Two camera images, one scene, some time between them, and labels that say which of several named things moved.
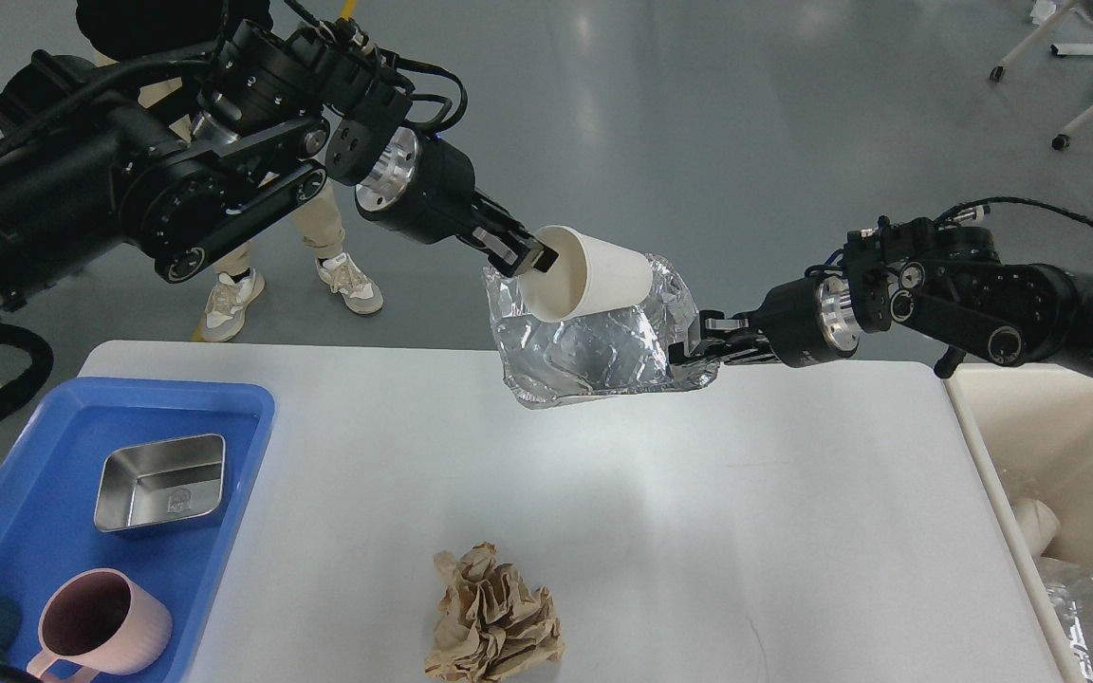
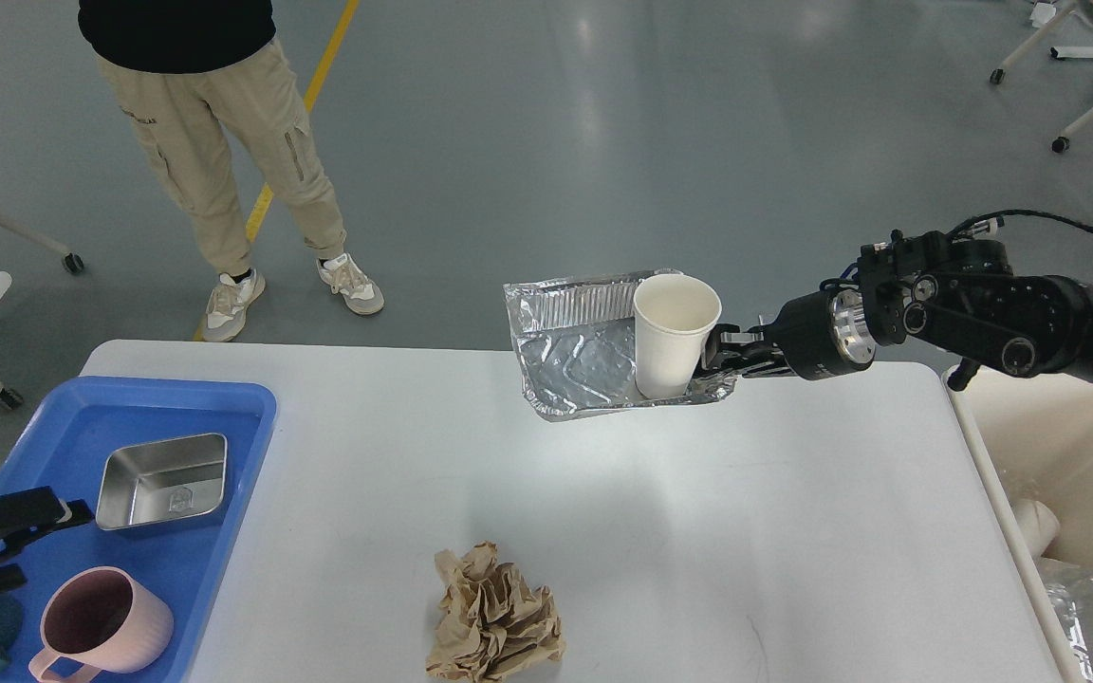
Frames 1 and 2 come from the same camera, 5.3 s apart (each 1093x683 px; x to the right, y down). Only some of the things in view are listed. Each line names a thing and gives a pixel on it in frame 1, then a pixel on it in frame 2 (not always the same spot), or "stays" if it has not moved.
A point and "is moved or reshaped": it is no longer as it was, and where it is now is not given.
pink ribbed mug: (101, 620) stays
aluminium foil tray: (622, 349) is moved or reshaped
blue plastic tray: (33, 519) stays
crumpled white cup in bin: (1037, 523) stays
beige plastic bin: (1068, 436) stays
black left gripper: (424, 189) -> (19, 514)
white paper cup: (588, 277) -> (673, 314)
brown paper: (490, 623) stays
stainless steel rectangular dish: (157, 482) stays
